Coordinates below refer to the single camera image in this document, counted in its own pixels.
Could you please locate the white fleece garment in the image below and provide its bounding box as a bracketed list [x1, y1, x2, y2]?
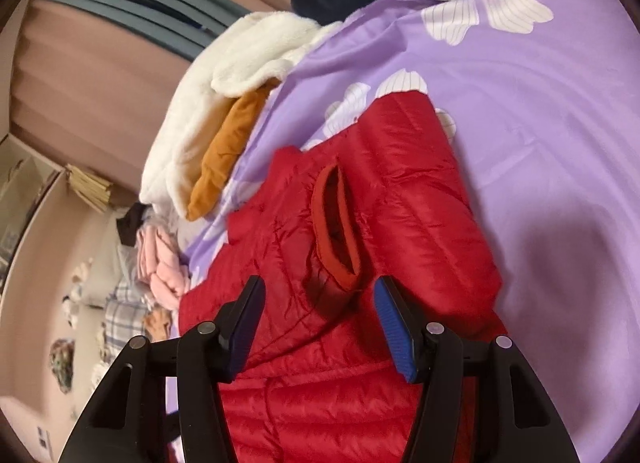
[139, 12, 342, 218]

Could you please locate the orange folded garment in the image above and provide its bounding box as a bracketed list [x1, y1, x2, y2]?
[186, 79, 280, 222]

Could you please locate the purple floral bed sheet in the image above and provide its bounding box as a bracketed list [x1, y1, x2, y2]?
[191, 0, 639, 462]

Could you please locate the teal window curtain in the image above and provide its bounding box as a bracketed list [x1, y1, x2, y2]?
[34, 0, 252, 62]

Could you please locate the plaid grey garment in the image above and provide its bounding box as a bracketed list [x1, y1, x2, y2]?
[103, 278, 150, 359]

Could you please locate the pink crumpled garment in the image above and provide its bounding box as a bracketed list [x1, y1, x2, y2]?
[137, 225, 190, 311]

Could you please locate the red quilted down jacket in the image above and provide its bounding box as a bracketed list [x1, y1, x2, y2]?
[178, 90, 504, 462]

